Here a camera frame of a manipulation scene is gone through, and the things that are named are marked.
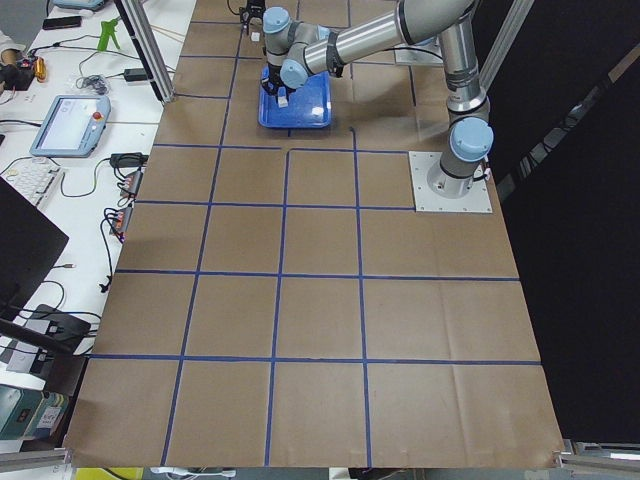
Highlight blue plastic tray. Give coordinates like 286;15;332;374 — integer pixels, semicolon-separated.
258;72;332;129

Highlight black power adapter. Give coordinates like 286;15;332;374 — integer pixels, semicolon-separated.
123;68;148;82

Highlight black usb hub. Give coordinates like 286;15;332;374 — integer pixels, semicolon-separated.
118;170;143;198

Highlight black smartphone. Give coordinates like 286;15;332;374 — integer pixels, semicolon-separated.
42;15;82;31

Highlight blue teach pendant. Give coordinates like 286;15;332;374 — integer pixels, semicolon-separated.
29;95;111;158

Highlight white keyboard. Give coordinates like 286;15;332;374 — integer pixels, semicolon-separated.
1;158;63;210

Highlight black monitor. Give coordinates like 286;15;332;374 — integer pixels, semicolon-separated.
1;179;69;321

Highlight aluminium frame post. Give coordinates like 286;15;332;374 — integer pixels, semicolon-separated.
114;0;175;105

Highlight green handled reacher grabber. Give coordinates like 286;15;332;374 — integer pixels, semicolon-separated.
96;17;121;52

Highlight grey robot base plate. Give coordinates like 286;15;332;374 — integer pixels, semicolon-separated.
408;151;493;214

